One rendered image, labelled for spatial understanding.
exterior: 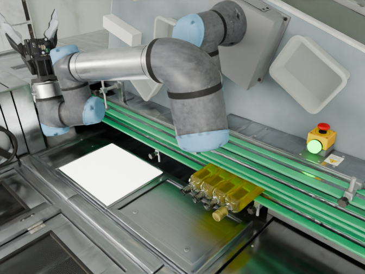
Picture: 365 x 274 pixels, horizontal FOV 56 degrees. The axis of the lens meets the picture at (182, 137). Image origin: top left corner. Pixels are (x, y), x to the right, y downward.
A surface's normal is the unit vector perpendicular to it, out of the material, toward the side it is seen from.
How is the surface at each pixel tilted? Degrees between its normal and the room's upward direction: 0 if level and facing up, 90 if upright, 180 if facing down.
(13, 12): 90
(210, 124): 63
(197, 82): 53
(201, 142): 43
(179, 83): 20
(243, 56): 1
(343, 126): 0
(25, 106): 90
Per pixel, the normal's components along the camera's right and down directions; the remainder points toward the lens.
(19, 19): 0.72, 0.33
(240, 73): -0.69, 0.39
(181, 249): -0.03, -0.87
